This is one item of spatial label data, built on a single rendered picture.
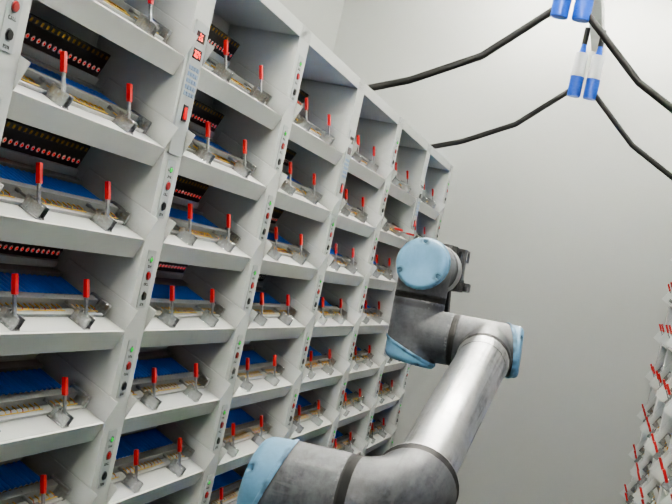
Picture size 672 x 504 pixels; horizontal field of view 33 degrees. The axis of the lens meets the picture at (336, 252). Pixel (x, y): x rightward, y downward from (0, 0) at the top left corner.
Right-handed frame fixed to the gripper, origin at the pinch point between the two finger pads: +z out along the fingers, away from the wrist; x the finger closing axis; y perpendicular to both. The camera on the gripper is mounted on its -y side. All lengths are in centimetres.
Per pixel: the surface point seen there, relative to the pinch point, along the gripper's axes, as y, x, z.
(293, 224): 16, 77, 124
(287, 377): -33, 70, 126
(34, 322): -21, 64, -47
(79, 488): -54, 66, -14
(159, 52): 34, 60, -27
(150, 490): -58, 65, 21
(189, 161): 17, 62, -1
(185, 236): 1, 64, 11
